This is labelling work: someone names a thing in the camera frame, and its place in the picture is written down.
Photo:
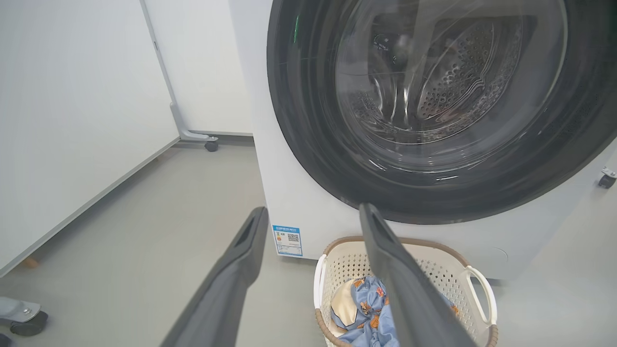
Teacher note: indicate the black caster wheel grey bracket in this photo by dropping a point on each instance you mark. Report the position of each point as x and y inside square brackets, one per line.
[26, 320]

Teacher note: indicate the white partition panel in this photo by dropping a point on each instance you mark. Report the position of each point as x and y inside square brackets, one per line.
[72, 120]

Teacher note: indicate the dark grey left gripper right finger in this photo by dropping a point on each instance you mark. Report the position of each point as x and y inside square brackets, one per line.
[409, 299]

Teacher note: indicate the cream perforated laundry basket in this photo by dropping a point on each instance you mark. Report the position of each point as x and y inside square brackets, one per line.
[347, 262]

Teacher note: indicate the white front-load washing machine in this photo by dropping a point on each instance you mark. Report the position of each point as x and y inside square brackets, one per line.
[308, 207]

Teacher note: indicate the blue patterned clothes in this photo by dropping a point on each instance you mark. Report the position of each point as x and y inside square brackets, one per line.
[368, 313]

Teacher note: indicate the white partition board on stand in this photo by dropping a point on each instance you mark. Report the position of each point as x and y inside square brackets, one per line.
[202, 72]

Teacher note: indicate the perforated steel washer drum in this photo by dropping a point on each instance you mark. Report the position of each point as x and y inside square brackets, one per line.
[462, 82]

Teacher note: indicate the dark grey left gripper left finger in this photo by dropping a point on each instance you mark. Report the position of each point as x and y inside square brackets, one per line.
[226, 289]

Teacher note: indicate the blue energy label sticker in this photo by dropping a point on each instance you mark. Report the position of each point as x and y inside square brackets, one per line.
[288, 240]

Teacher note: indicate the small black caster wheel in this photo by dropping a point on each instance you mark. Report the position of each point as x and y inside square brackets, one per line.
[606, 179]

